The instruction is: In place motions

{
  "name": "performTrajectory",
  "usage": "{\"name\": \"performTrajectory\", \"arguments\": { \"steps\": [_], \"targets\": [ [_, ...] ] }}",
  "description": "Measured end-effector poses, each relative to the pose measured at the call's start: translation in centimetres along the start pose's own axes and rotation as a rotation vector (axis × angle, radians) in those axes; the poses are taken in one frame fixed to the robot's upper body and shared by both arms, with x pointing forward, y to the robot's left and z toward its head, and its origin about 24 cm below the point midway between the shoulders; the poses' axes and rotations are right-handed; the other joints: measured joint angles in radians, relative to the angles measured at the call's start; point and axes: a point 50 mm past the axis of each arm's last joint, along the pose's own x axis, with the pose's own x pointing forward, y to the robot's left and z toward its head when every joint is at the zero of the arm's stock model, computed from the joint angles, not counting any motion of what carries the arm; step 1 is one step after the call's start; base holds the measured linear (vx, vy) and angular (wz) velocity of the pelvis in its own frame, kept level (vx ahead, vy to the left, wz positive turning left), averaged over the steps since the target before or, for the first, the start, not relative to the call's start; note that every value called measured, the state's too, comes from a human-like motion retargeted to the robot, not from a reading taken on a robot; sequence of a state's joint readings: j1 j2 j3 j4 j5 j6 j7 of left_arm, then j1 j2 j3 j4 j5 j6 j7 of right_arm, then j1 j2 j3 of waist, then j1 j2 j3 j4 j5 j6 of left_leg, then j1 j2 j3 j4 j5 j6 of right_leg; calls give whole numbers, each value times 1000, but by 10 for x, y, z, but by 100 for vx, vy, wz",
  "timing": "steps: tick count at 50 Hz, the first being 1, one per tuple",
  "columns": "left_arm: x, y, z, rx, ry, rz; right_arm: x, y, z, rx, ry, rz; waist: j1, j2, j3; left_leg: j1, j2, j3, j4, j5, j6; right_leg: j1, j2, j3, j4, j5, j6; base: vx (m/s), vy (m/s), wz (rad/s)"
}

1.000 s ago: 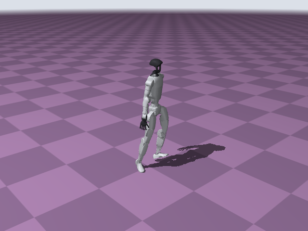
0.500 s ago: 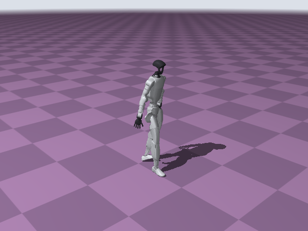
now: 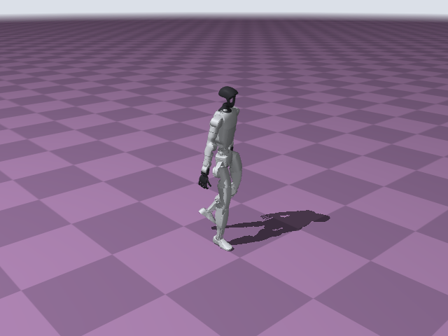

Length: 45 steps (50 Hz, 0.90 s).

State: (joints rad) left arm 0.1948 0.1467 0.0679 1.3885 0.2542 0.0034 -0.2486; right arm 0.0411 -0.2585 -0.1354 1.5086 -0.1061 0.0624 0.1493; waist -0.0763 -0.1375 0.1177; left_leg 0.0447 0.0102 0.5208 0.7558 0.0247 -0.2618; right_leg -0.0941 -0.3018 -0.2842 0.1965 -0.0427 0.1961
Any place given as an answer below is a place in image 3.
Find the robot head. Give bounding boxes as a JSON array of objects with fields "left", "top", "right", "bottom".
[{"left": 218, "top": 86, "right": 238, "bottom": 113}]

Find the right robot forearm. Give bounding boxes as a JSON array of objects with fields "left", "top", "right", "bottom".
[{"left": 202, "top": 143, "right": 214, "bottom": 174}]

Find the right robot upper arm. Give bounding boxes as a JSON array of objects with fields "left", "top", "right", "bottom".
[{"left": 206, "top": 115, "right": 223, "bottom": 151}]

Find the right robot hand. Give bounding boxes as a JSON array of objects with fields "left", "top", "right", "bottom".
[{"left": 198, "top": 168, "right": 211, "bottom": 189}]

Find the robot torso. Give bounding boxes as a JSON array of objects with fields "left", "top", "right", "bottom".
[{"left": 213, "top": 107, "right": 237, "bottom": 167}]

